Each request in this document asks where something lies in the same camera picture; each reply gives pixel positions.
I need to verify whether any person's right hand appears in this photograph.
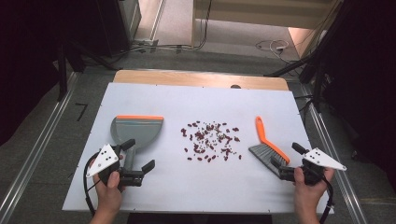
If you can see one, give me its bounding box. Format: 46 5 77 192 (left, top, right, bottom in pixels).
293 166 335 217

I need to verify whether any grey power strip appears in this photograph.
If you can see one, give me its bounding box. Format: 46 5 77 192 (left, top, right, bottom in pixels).
132 37 160 48

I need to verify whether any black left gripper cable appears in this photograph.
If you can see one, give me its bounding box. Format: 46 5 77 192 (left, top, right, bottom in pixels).
82 151 101 217

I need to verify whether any light wooden panel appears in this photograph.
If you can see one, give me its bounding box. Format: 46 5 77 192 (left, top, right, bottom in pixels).
288 26 316 59

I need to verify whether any orange and grey hand brush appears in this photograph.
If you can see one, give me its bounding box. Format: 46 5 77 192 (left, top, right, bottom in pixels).
247 116 291 176

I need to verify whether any black floor cable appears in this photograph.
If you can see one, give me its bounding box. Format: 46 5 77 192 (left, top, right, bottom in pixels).
130 0 214 52

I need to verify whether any grey dustpan with orange lip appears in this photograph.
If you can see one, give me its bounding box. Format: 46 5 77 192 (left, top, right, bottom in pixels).
110 115 164 172

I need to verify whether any aluminium floor rail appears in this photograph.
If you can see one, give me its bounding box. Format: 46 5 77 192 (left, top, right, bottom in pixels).
0 72 78 224
300 85 368 224

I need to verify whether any scatter of red beans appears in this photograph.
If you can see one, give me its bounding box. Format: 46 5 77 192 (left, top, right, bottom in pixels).
180 120 243 163

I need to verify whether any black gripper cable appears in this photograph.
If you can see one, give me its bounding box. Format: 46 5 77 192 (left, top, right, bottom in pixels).
318 173 336 224
82 151 101 217

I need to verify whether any wooden table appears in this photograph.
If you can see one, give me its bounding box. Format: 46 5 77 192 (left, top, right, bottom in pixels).
112 69 290 91

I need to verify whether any black metal stand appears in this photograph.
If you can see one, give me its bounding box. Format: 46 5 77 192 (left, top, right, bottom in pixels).
264 0 353 113
55 40 120 102

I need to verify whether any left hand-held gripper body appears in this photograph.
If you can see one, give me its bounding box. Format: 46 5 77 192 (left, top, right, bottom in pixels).
86 143 145 189

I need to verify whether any white floor cable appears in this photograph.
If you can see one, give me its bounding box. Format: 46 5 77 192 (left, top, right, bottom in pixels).
255 38 292 63

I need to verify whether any black cabinet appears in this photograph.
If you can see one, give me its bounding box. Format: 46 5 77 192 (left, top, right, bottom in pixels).
96 0 133 59

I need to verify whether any beige furniture frame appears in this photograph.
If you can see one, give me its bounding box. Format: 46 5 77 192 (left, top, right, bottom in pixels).
191 0 344 31

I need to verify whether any white board on table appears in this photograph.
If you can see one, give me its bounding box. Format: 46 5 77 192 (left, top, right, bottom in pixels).
62 82 334 215

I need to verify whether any person's left hand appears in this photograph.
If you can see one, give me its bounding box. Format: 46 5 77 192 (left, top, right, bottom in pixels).
92 154 126 217

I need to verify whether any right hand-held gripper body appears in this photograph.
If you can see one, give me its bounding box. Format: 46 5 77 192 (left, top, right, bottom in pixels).
277 147 347 187

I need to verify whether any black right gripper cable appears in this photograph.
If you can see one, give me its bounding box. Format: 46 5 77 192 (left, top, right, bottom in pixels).
318 173 336 224

